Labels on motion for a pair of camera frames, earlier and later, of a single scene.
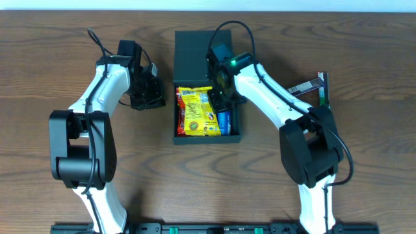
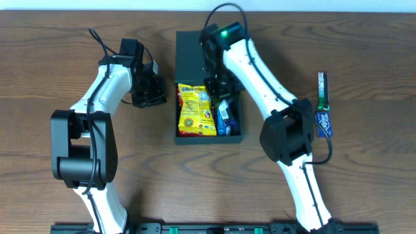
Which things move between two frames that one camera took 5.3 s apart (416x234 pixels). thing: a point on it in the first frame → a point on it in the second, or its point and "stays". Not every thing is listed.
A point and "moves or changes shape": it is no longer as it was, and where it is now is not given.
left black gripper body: x=151 y=97 stays
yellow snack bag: x=201 y=118 moves or changes shape
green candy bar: x=324 y=91 stays
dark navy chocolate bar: x=307 y=87 → x=224 y=124
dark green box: x=190 y=70 stays
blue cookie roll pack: x=225 y=122 stays
